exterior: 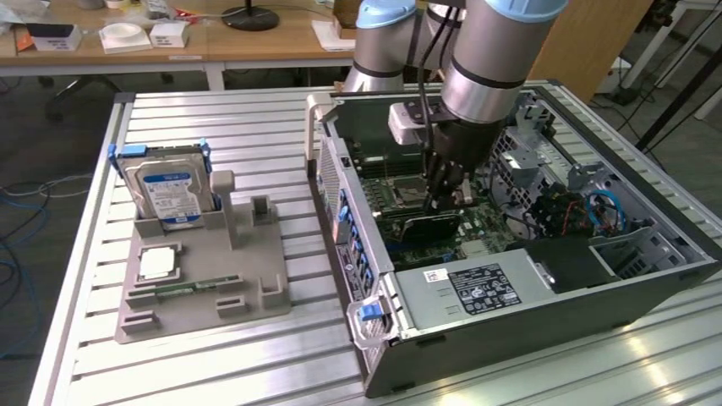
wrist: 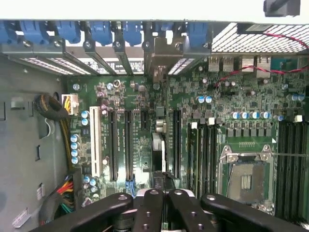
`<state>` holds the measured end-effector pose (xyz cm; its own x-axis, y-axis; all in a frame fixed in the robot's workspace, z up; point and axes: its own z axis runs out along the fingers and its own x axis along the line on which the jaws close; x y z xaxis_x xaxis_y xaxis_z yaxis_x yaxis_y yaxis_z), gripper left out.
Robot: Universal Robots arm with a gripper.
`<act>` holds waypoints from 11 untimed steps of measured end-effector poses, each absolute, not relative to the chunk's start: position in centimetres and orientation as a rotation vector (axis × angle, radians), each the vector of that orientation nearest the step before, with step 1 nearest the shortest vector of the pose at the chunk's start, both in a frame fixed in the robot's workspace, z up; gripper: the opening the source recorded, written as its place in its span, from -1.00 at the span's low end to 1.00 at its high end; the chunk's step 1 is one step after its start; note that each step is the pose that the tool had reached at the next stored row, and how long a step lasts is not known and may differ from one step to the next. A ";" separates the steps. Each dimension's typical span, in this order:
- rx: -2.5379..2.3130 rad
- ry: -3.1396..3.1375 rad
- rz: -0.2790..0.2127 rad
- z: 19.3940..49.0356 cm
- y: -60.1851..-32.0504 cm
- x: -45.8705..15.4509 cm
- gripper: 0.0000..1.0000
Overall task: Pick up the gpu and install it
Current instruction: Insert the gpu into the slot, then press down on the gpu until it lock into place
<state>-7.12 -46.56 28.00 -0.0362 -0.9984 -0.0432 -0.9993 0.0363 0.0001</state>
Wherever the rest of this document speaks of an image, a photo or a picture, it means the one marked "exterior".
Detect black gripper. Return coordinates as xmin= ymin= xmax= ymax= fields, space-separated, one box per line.
xmin=420 ymin=116 xmax=509 ymax=178

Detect black graphics card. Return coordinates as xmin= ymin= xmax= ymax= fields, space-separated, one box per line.
xmin=393 ymin=210 xmax=464 ymax=245

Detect silver perforated disk bay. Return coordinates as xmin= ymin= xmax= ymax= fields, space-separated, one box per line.
xmin=488 ymin=101 xmax=574 ymax=215

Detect black RAM slot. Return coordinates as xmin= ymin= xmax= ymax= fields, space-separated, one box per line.
xmin=361 ymin=168 xmax=425 ymax=178
xmin=354 ymin=153 xmax=424 ymax=162
xmin=359 ymin=163 xmax=424 ymax=173
xmin=357 ymin=158 xmax=424 ymax=167

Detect CPU socket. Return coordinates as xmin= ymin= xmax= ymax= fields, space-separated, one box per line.
xmin=391 ymin=175 xmax=434 ymax=208

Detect green motherboard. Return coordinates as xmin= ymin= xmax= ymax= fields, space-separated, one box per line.
xmin=353 ymin=143 xmax=544 ymax=272

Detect silver chipset heatsink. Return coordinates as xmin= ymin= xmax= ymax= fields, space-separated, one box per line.
xmin=460 ymin=242 xmax=500 ymax=260

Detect black plastic cover box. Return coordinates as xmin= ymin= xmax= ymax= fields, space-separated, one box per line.
xmin=528 ymin=234 xmax=616 ymax=295

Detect brown cardboard box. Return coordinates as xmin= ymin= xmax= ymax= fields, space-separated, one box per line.
xmin=333 ymin=0 xmax=362 ymax=30

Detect black metal stand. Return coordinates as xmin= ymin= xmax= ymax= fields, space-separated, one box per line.
xmin=634 ymin=0 xmax=722 ymax=153

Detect grey power supply unit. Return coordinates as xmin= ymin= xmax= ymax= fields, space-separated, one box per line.
xmin=393 ymin=249 xmax=560 ymax=339

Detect silver open disk bay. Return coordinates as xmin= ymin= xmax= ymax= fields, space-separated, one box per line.
xmin=589 ymin=223 xmax=706 ymax=283

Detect blue case release latch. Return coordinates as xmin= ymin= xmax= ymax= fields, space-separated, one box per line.
xmin=358 ymin=302 xmax=385 ymax=325

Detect wooden desk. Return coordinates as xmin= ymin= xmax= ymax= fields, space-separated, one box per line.
xmin=0 ymin=0 xmax=514 ymax=92

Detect black round lamp base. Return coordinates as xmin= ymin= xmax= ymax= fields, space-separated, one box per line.
xmin=221 ymin=0 xmax=281 ymax=32

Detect dark grey PC case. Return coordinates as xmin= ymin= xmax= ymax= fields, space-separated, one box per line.
xmin=303 ymin=86 xmax=722 ymax=398

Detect grey parts rack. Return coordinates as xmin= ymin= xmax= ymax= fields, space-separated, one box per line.
xmin=113 ymin=169 xmax=294 ymax=346

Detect white labelled cardboard box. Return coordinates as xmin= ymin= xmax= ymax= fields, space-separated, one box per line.
xmin=150 ymin=21 xmax=191 ymax=49

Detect green RAM stick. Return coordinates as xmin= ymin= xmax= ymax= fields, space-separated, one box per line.
xmin=153 ymin=277 xmax=238 ymax=297

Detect silver CPU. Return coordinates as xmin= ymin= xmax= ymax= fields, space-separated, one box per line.
xmin=139 ymin=249 xmax=178 ymax=280

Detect white box with round recess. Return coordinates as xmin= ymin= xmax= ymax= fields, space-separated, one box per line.
xmin=99 ymin=23 xmax=155 ymax=55

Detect black office chair base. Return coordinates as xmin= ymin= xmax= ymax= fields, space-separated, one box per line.
xmin=39 ymin=75 xmax=123 ymax=123

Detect white box with black lid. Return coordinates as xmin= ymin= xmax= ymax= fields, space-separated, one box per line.
xmin=26 ymin=23 xmax=85 ymax=52

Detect clear plastic bag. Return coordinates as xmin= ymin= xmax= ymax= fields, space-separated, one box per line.
xmin=0 ymin=0 xmax=54 ymax=27

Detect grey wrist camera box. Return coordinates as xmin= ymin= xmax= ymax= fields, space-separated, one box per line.
xmin=387 ymin=102 xmax=448 ymax=145

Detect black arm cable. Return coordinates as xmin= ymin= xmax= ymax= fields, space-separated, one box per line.
xmin=416 ymin=0 xmax=460 ymax=151

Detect black wire bundle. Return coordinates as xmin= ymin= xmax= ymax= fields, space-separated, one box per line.
xmin=533 ymin=192 xmax=594 ymax=238

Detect red wire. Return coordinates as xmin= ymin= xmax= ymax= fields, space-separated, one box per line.
xmin=566 ymin=200 xmax=588 ymax=236

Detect blue wire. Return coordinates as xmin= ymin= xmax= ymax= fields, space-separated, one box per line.
xmin=586 ymin=189 xmax=629 ymax=233

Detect hard disk with blue bracket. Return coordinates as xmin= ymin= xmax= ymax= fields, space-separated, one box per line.
xmin=106 ymin=141 xmax=221 ymax=233

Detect white floor cable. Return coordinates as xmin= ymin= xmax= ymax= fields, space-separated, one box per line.
xmin=0 ymin=172 xmax=91 ymax=199

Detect blue floor cable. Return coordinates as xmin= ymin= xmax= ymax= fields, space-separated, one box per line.
xmin=0 ymin=181 xmax=55 ymax=360

